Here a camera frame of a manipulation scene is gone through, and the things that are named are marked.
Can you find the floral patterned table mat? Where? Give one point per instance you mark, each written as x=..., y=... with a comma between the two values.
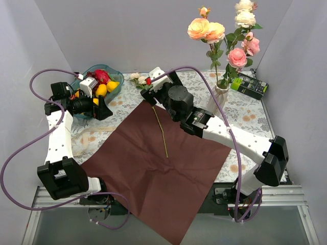
x=241, y=111

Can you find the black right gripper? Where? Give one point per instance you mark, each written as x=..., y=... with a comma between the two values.
x=152, y=94

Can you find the peach rose stem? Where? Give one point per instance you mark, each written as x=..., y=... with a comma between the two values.
x=211, y=33

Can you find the purple grape bunch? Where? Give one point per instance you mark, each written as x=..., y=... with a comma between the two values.
x=92, y=75

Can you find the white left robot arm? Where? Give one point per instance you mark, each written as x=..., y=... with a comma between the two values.
x=61, y=175

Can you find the yellow lemon middle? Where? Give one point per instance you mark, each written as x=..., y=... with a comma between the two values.
x=101, y=90

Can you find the white ribbed ceramic vase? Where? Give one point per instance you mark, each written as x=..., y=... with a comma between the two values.
x=221, y=96

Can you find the yellow lemon right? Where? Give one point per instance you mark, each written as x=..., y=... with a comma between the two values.
x=112, y=85

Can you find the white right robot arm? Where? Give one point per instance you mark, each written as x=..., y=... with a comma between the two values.
x=270, y=155

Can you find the black green product box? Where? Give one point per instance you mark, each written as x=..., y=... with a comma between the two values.
x=249, y=86

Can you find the pink rose stem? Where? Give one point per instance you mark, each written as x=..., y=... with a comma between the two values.
x=240, y=48

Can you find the red dragon fruit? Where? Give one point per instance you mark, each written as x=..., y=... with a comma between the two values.
x=102, y=76

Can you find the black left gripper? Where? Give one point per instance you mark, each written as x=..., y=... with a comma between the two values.
x=96, y=109

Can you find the dark red wrapping paper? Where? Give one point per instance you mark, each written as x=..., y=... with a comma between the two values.
x=161, y=173

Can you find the teal plastic fruit tray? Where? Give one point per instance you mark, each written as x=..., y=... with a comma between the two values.
x=114, y=74

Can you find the white rose stem tall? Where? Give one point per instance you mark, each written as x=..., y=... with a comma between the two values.
x=245, y=21

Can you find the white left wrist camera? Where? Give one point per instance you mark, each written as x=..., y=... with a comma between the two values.
x=87, y=85

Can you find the yellow lemon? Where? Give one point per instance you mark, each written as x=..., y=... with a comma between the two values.
x=112, y=85
x=101, y=90

